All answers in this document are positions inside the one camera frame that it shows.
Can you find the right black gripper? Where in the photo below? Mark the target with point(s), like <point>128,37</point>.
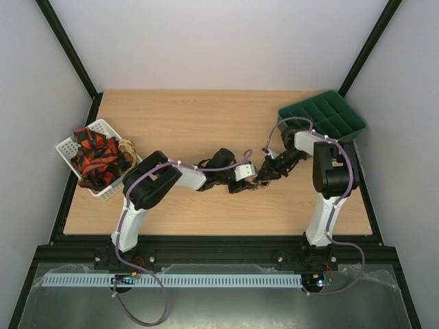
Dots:
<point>269,168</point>

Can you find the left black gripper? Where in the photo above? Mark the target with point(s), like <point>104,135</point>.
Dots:
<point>238,187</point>

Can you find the floral patterned tie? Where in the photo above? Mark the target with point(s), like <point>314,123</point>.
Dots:
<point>255,184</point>

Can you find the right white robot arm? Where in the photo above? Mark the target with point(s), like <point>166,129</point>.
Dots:
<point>334,176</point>

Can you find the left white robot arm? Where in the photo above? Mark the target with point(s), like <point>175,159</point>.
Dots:
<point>145,186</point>

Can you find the green divided organizer tray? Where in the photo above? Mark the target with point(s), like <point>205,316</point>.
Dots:
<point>330,113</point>

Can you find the brown tan patterned tie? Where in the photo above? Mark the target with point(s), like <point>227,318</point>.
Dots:
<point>127,148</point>

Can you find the orange navy striped tie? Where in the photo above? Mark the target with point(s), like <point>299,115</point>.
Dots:
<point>96,159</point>

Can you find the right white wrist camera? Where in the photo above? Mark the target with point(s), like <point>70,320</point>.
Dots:
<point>271,154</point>

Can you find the white slotted cable duct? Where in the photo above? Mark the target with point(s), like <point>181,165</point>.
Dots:
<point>290,281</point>

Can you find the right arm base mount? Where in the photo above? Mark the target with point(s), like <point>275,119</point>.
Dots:
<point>306,260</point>

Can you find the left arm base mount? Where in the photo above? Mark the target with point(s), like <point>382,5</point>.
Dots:
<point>106,260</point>

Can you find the black aluminium frame rail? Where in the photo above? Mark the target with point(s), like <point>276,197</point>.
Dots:
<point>163,251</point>

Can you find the right black frame post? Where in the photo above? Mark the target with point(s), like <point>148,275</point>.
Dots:
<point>373,38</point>

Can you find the black frame post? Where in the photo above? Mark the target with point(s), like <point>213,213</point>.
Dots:
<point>373,38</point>
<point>62,37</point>

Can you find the left black frame post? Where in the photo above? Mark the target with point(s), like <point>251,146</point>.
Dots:
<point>62,37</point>

